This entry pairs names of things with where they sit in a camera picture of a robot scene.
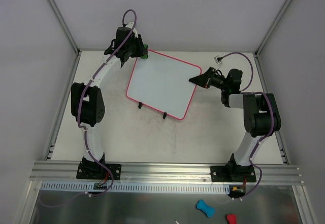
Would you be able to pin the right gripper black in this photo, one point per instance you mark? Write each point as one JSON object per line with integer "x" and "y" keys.
{"x": 208, "y": 78}

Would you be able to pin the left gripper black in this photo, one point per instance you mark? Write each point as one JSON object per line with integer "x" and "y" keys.
{"x": 138, "y": 47}

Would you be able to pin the green whiteboard eraser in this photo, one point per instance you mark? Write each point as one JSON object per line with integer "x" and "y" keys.
{"x": 145, "y": 54}

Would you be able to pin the pink framed whiteboard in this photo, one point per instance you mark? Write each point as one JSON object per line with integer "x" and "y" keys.
{"x": 160, "y": 82}

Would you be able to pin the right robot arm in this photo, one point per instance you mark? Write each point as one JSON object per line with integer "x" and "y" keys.
{"x": 260, "y": 117}

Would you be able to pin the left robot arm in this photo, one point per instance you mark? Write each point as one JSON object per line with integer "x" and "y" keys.
{"x": 87, "y": 103}

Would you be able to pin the blue eraser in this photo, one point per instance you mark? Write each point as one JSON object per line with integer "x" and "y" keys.
{"x": 205, "y": 208}

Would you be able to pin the red eraser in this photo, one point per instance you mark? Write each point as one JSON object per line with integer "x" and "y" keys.
{"x": 231, "y": 218}

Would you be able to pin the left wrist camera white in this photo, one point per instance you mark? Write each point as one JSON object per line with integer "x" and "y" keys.
{"x": 132, "y": 26}

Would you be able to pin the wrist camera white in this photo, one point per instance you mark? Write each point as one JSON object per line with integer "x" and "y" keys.
{"x": 132, "y": 26}
{"x": 218, "y": 61}

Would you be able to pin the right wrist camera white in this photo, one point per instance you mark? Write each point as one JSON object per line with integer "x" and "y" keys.
{"x": 218, "y": 61}

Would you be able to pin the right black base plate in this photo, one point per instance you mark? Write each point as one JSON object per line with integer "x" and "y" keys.
{"x": 237, "y": 174}

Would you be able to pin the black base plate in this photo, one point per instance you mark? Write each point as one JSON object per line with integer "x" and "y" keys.
{"x": 237, "y": 174}
{"x": 93, "y": 171}

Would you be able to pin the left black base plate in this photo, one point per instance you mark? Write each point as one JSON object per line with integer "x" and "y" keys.
{"x": 93, "y": 171}

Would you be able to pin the white slotted cable duct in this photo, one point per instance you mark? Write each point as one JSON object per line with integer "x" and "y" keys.
{"x": 119, "y": 187}

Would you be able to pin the aluminium rail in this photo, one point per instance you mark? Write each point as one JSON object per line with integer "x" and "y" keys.
{"x": 164, "y": 173}

